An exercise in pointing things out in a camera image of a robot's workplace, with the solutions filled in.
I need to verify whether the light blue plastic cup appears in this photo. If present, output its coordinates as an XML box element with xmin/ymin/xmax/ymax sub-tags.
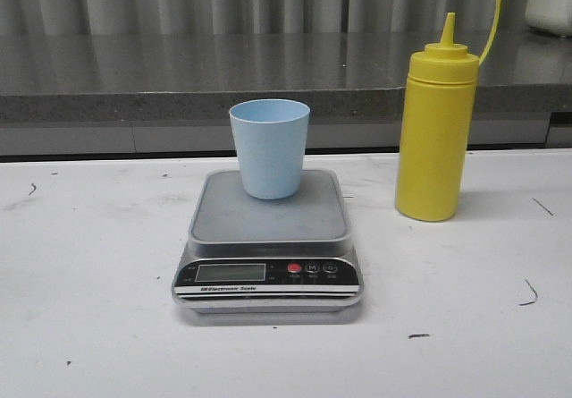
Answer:
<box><xmin>229</xmin><ymin>98</ymin><xmax>310</xmax><ymax>199</ymax></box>

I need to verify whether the yellow squeeze bottle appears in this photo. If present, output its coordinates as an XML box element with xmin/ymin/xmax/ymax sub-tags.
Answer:
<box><xmin>395</xmin><ymin>0</ymin><xmax>503</xmax><ymax>222</ymax></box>

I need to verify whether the silver electronic kitchen scale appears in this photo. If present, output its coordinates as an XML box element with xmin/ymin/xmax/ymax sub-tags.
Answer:
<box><xmin>172</xmin><ymin>169</ymin><xmax>364</xmax><ymax>313</ymax></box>

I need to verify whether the grey stone counter shelf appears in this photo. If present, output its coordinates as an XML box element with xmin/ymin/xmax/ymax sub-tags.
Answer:
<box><xmin>0</xmin><ymin>30</ymin><xmax>572</xmax><ymax>157</ymax></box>

